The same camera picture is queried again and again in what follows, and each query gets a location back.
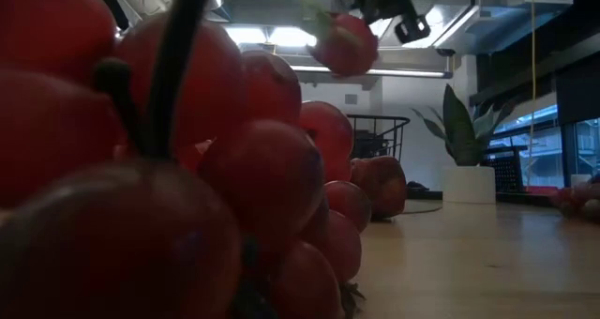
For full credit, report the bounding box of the pink dragon fruit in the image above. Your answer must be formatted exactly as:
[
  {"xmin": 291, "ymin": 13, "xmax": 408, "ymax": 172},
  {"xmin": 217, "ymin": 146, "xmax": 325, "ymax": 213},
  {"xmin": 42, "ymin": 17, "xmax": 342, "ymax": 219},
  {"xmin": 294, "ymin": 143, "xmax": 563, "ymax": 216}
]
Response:
[{"xmin": 302, "ymin": 0, "xmax": 380, "ymax": 78}]

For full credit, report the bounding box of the long ceiling tube light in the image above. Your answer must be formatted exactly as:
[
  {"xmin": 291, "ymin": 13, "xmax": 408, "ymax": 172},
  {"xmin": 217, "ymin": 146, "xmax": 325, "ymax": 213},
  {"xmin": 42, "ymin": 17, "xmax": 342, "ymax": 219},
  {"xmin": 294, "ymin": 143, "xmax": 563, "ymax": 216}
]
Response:
[{"xmin": 290, "ymin": 64, "xmax": 454, "ymax": 80}]

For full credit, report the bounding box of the snake plant in white pot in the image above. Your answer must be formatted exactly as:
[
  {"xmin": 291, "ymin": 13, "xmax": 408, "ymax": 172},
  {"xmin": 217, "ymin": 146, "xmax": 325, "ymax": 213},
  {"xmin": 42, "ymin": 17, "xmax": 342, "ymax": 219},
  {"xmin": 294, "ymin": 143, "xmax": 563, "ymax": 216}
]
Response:
[{"xmin": 411, "ymin": 83, "xmax": 517, "ymax": 205}]

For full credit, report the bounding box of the black perforated cart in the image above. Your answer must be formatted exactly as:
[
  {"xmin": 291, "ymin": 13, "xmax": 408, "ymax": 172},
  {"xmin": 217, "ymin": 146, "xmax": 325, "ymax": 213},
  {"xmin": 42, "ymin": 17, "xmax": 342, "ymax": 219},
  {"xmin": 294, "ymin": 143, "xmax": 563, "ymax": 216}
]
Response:
[{"xmin": 482, "ymin": 144, "xmax": 530, "ymax": 194}]

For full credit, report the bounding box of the round grey mat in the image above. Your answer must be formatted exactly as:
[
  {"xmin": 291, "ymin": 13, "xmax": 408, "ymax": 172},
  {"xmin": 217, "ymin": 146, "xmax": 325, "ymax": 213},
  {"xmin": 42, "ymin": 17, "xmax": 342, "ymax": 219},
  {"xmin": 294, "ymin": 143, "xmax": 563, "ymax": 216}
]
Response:
[{"xmin": 374, "ymin": 197, "xmax": 444, "ymax": 217}]

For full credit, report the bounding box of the red flat box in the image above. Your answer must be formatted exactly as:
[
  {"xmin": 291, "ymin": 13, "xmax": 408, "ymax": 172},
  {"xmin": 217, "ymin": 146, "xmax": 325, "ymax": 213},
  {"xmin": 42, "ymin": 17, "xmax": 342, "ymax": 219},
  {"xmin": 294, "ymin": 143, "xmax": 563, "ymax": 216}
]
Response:
[{"xmin": 524, "ymin": 185, "xmax": 563, "ymax": 197}]

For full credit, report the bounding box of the rectangular silver air duct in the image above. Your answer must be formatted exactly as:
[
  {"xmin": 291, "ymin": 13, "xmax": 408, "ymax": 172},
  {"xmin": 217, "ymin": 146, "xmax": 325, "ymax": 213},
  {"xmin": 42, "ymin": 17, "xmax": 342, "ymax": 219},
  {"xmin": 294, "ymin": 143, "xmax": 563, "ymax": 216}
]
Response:
[{"xmin": 374, "ymin": 0, "xmax": 576, "ymax": 55}]

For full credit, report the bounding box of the black wire basket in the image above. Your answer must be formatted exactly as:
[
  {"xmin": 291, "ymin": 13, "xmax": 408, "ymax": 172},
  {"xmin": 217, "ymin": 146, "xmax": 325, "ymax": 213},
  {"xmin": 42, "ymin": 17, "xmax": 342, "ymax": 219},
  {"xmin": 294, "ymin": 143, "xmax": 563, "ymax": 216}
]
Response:
[{"xmin": 346, "ymin": 114, "xmax": 412, "ymax": 163}]

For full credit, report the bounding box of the black table frame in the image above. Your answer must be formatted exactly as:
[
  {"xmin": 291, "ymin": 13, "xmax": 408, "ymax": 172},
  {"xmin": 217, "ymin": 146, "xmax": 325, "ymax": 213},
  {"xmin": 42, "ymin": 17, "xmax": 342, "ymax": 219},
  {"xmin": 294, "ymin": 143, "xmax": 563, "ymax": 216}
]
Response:
[{"xmin": 405, "ymin": 187, "xmax": 563, "ymax": 207}]

